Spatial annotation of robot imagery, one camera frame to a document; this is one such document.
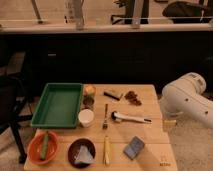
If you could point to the dark brown bowl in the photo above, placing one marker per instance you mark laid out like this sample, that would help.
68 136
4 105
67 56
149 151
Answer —
74 150

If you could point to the dark small jar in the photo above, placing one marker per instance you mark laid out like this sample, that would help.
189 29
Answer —
88 102

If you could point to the brown food pieces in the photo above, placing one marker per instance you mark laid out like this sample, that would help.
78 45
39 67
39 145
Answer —
131 96

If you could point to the green plastic tray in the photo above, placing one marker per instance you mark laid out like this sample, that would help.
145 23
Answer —
58 106

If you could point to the blue sponge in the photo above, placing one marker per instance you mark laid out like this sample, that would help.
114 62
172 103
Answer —
133 148

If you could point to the grey crumpled cloth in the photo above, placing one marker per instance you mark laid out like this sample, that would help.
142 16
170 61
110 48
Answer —
84 156

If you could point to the green cucumber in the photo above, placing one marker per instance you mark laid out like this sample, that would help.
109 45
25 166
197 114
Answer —
44 146

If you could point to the yellow block on floor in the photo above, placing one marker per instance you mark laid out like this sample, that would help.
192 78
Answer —
170 122

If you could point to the white handled peeler tool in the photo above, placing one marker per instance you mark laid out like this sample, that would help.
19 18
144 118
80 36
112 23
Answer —
118 116

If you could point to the black chair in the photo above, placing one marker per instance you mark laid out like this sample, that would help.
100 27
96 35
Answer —
13 98

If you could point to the white cup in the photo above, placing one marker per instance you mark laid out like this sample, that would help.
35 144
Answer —
86 117

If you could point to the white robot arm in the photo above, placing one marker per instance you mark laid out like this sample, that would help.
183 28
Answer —
185 94

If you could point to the orange bowl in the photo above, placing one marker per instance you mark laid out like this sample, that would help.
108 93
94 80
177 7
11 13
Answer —
34 148

